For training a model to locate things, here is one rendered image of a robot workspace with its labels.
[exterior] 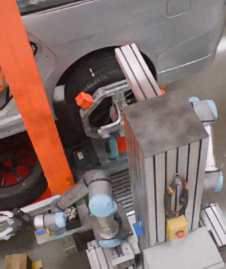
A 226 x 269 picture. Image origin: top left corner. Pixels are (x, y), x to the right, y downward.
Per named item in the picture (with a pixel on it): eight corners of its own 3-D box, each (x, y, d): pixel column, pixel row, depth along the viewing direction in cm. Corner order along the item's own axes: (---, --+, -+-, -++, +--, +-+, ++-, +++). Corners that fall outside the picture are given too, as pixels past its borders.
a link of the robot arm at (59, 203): (96, 157, 224) (45, 198, 254) (97, 175, 218) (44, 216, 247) (114, 163, 230) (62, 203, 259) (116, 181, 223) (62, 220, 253)
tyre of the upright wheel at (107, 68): (151, 41, 322) (60, 60, 306) (163, 63, 308) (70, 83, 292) (142, 103, 373) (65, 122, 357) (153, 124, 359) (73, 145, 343)
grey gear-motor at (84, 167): (89, 156, 394) (83, 132, 366) (105, 196, 368) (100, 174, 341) (69, 163, 391) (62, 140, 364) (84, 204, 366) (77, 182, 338)
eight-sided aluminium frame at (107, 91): (153, 119, 349) (151, 70, 307) (156, 125, 346) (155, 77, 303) (86, 142, 342) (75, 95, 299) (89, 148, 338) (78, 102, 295)
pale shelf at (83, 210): (90, 204, 328) (89, 202, 325) (97, 224, 317) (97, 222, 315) (33, 224, 322) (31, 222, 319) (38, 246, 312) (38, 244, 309)
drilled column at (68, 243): (74, 241, 356) (66, 217, 323) (79, 252, 350) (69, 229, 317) (62, 245, 355) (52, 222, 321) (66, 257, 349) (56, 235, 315)
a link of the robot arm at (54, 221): (66, 229, 236) (63, 222, 229) (46, 232, 236) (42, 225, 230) (66, 216, 241) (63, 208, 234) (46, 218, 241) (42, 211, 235)
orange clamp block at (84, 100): (91, 94, 306) (81, 91, 300) (94, 103, 301) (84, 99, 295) (85, 101, 309) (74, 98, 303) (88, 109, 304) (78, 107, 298)
